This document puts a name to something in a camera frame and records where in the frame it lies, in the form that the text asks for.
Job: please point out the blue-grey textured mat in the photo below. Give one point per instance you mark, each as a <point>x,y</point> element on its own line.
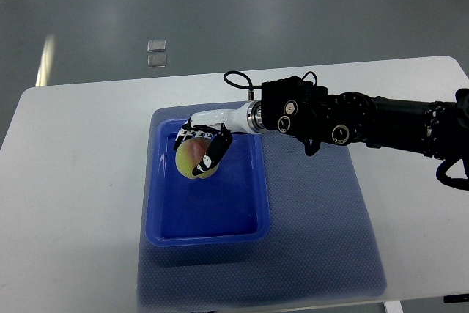
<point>320,246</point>

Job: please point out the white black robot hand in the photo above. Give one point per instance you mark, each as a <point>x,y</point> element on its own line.
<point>219,126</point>

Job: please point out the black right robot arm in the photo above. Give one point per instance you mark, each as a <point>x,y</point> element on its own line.
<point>305,110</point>

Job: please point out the yellow-red peach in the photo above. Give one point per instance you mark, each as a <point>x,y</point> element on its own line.
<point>188,156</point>

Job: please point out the upper metal floor plate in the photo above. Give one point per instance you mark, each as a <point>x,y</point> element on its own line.
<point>157,45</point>

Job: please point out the blue plastic tray plate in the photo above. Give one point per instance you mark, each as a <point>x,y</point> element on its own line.
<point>230,206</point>

